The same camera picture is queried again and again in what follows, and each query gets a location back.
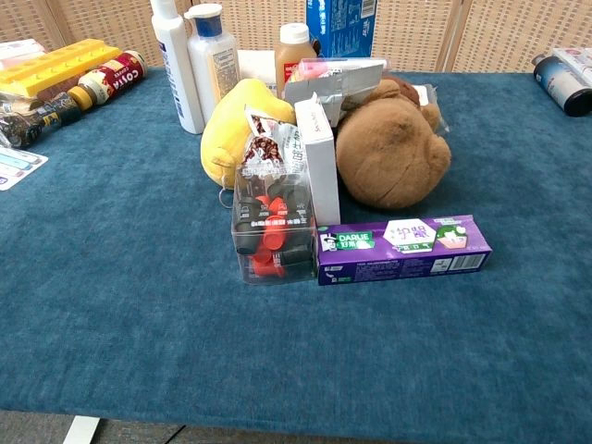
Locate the purple toothpaste box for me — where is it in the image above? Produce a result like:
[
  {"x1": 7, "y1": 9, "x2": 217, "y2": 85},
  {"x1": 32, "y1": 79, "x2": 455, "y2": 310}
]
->
[{"x1": 316, "y1": 214, "x2": 493, "y2": 287}]

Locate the clear box of coffee capsules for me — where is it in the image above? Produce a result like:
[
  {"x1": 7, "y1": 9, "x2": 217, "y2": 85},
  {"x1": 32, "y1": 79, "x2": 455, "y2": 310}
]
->
[{"x1": 230, "y1": 163, "x2": 320, "y2": 287}]

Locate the slim white cardboard box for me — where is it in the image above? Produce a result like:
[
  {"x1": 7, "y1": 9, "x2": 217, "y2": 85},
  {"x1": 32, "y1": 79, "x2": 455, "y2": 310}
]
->
[{"x1": 293, "y1": 97, "x2": 342, "y2": 228}]

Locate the plain white box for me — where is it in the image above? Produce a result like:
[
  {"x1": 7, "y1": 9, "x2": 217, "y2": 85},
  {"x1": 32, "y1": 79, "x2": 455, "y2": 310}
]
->
[{"x1": 237, "y1": 49, "x2": 278, "y2": 88}]

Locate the blue carton box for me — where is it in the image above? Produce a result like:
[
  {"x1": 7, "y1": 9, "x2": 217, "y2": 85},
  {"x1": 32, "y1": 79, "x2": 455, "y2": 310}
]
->
[{"x1": 305, "y1": 0, "x2": 378, "y2": 59}]

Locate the white printed box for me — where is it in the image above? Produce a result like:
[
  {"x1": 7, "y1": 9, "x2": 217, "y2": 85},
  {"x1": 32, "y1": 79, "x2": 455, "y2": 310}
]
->
[{"x1": 552, "y1": 47, "x2": 592, "y2": 89}]

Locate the pink and white box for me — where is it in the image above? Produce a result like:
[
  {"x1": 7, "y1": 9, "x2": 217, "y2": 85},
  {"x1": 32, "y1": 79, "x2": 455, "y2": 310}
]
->
[{"x1": 0, "y1": 39, "x2": 47, "y2": 70}]

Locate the coffee bean print packet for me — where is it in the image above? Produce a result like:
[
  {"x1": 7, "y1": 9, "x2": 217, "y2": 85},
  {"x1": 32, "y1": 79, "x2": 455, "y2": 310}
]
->
[{"x1": 240, "y1": 105, "x2": 302, "y2": 182}]

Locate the yellow plush toy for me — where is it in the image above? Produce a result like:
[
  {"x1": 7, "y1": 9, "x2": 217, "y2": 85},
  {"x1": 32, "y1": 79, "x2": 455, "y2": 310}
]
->
[{"x1": 200, "y1": 78, "x2": 297, "y2": 191}]

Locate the brown plush toy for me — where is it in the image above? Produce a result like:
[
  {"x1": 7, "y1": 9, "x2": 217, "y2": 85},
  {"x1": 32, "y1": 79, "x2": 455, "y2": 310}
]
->
[{"x1": 335, "y1": 77, "x2": 452, "y2": 212}]

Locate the silver foil packet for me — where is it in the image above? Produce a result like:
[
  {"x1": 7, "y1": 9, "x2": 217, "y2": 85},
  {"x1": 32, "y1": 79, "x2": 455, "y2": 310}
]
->
[{"x1": 283, "y1": 62, "x2": 386, "y2": 129}]

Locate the pink packet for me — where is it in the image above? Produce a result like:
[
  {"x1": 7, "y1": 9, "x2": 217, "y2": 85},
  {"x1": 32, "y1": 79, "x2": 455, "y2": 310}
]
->
[{"x1": 298, "y1": 57, "x2": 388, "y2": 83}]

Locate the brown milk tea bottle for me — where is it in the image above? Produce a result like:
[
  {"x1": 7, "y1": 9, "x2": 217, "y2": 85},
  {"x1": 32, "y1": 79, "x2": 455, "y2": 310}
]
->
[{"x1": 274, "y1": 22, "x2": 318, "y2": 98}]

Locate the white bottle with blue cap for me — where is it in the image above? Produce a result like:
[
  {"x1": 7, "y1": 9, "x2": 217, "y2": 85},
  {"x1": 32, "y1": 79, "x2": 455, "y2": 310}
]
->
[{"x1": 183, "y1": 3, "x2": 241, "y2": 122}]

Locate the clear plastic bag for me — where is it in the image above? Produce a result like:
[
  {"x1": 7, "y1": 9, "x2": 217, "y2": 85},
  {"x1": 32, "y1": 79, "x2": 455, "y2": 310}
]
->
[{"x1": 410, "y1": 83, "x2": 450, "y2": 136}]

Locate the tall white lotion bottle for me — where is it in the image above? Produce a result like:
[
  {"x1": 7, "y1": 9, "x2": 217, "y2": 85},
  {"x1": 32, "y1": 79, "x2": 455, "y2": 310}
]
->
[{"x1": 149, "y1": 0, "x2": 206, "y2": 136}]

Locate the woven folding screen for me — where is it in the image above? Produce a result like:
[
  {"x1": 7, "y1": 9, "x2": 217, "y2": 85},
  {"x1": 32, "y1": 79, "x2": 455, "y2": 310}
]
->
[{"x1": 0, "y1": 0, "x2": 592, "y2": 75}]

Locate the red Costa coffee bottle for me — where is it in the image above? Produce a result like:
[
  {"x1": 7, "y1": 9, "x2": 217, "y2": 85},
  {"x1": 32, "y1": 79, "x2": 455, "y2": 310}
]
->
[{"x1": 68, "y1": 49, "x2": 148, "y2": 112}]

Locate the dark patterned bottle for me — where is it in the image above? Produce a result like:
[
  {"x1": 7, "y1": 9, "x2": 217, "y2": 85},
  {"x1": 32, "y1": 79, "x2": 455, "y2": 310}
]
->
[{"x1": 0, "y1": 92, "x2": 85, "y2": 149}]

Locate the white toothbrush blister card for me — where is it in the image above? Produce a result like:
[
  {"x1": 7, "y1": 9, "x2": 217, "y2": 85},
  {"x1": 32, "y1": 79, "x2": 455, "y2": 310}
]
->
[{"x1": 0, "y1": 145, "x2": 49, "y2": 192}]

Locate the yellow plastic tray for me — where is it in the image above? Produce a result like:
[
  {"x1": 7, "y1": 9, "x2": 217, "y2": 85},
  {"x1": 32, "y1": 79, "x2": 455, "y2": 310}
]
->
[{"x1": 0, "y1": 38, "x2": 122, "y2": 98}]

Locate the black and blue bottle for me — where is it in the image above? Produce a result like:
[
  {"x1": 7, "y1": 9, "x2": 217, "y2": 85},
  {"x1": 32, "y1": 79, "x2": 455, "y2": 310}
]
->
[{"x1": 531, "y1": 53, "x2": 592, "y2": 117}]

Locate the white table leg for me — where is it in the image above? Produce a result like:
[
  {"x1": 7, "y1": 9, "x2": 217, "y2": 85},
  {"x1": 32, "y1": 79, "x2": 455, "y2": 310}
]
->
[{"x1": 62, "y1": 414, "x2": 102, "y2": 444}]

